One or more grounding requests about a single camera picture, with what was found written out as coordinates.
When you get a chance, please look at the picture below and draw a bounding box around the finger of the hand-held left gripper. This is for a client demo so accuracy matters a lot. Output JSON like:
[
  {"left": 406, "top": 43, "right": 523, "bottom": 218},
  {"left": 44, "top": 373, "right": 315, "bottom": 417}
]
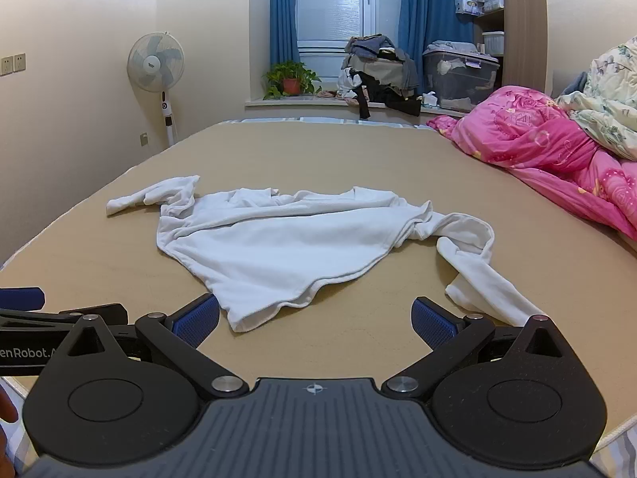
[
  {"left": 0, "top": 304, "right": 129, "bottom": 332},
  {"left": 0, "top": 286, "right": 47, "bottom": 311}
]

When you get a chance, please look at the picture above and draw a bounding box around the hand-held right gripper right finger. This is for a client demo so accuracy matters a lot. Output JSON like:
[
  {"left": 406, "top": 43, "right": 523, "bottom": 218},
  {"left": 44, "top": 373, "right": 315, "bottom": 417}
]
[{"left": 382, "top": 297, "right": 566, "bottom": 402}]

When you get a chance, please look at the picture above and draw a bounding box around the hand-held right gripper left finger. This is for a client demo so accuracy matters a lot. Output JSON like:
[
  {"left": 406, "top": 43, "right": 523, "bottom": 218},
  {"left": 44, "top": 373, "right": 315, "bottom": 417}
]
[{"left": 66, "top": 294, "right": 250, "bottom": 400}]

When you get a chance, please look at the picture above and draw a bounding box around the white long-sleeve shirt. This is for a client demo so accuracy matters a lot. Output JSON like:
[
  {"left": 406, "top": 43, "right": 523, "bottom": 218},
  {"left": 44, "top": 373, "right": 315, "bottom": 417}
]
[{"left": 106, "top": 175, "right": 548, "bottom": 333}]

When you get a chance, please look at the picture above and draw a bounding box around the pile of dark clothes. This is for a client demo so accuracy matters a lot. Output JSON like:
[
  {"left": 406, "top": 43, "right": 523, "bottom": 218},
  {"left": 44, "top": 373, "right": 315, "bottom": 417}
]
[{"left": 338, "top": 34, "right": 424, "bottom": 120}]

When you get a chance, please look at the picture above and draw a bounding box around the person's left hand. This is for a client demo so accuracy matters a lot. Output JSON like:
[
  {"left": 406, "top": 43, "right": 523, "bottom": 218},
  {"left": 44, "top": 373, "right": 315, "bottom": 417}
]
[{"left": 0, "top": 386, "right": 21, "bottom": 465}]

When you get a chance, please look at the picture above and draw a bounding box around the pink floral quilt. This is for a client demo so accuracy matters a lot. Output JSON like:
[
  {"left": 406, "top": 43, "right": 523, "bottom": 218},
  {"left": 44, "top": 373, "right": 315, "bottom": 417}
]
[{"left": 427, "top": 84, "right": 637, "bottom": 255}]

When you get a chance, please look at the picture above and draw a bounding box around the white window sill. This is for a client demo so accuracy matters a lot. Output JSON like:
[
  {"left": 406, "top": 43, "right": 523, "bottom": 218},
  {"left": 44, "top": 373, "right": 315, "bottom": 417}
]
[{"left": 243, "top": 94, "right": 469, "bottom": 121}]

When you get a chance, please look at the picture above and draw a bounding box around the clear plastic storage bin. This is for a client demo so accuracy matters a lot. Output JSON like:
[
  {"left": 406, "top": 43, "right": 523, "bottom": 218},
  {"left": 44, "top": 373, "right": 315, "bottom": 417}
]
[{"left": 422, "top": 40, "right": 500, "bottom": 113}]

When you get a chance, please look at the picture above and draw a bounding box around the potted green plant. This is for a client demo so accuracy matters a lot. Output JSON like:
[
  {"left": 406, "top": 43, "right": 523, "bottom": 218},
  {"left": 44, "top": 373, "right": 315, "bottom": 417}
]
[{"left": 262, "top": 61, "right": 323, "bottom": 101}]

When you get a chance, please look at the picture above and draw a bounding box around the white standing fan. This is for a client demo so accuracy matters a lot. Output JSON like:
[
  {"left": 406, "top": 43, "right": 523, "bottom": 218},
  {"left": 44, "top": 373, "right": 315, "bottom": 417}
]
[{"left": 127, "top": 31, "right": 186, "bottom": 148}]

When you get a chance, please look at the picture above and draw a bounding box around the grey-blue cloth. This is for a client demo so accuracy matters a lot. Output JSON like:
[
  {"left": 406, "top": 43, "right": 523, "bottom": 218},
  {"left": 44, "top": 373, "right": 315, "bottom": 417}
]
[{"left": 556, "top": 72, "right": 589, "bottom": 99}]

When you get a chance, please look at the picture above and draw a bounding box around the pale floral quilt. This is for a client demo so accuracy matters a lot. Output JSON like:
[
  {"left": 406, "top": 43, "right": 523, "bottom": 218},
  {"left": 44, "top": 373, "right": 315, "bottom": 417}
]
[{"left": 555, "top": 36, "right": 637, "bottom": 163}]

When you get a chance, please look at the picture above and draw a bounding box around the wooden shelf unit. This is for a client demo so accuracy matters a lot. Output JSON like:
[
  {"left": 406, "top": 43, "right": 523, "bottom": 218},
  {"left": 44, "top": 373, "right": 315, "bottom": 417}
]
[{"left": 470, "top": 0, "right": 551, "bottom": 96}]

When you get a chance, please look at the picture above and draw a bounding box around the blue curtain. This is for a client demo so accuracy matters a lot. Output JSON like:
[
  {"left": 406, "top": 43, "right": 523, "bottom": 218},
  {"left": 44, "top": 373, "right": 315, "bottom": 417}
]
[
  {"left": 269, "top": 0, "right": 302, "bottom": 66},
  {"left": 397, "top": 0, "right": 474, "bottom": 63}
]

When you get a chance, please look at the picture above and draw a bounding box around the window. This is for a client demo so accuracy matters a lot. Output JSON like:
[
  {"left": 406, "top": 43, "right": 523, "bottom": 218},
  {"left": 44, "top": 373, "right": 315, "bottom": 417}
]
[{"left": 297, "top": 0, "right": 403, "bottom": 79}]

